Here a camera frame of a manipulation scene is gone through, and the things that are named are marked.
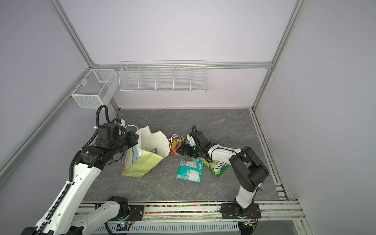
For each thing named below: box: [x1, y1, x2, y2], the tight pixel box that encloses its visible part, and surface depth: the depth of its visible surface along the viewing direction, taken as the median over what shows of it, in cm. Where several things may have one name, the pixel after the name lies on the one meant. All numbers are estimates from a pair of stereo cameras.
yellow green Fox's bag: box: [201, 159, 230, 178], surface depth 88 cm
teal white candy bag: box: [176, 157, 204, 186], surface depth 87 cm
